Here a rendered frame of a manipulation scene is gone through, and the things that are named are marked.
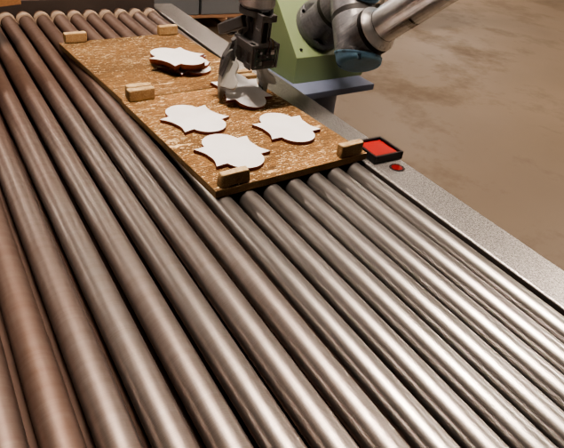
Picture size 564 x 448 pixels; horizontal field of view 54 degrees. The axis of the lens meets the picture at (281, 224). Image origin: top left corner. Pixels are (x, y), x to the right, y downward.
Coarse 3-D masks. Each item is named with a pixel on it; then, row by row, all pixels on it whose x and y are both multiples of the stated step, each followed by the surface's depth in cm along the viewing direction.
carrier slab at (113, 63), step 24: (72, 48) 142; (96, 48) 144; (120, 48) 146; (144, 48) 148; (192, 48) 153; (96, 72) 130; (120, 72) 132; (144, 72) 134; (168, 72) 136; (216, 72) 139; (120, 96) 120
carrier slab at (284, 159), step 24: (168, 96) 123; (192, 96) 125; (216, 96) 126; (144, 120) 112; (240, 120) 117; (312, 120) 121; (168, 144) 104; (192, 144) 106; (264, 144) 109; (288, 144) 110; (312, 144) 111; (336, 144) 113; (192, 168) 98; (264, 168) 101; (288, 168) 102; (312, 168) 104; (216, 192) 93
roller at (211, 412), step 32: (0, 32) 152; (32, 96) 119; (64, 160) 99; (96, 192) 92; (96, 224) 85; (128, 256) 79; (128, 288) 75; (160, 320) 69; (160, 352) 66; (192, 352) 66; (192, 384) 62; (192, 416) 60; (224, 416) 59
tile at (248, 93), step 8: (240, 80) 128; (248, 80) 129; (256, 80) 131; (216, 88) 124; (240, 88) 126; (248, 88) 127; (256, 88) 128; (224, 96) 123; (232, 96) 122; (240, 96) 123; (248, 96) 124; (256, 96) 125; (264, 96) 126; (272, 96) 128; (240, 104) 122; (248, 104) 122; (256, 104) 123; (264, 104) 124
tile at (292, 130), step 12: (264, 120) 116; (276, 120) 117; (288, 120) 118; (300, 120) 118; (264, 132) 113; (276, 132) 112; (288, 132) 113; (300, 132) 113; (312, 132) 114; (300, 144) 110
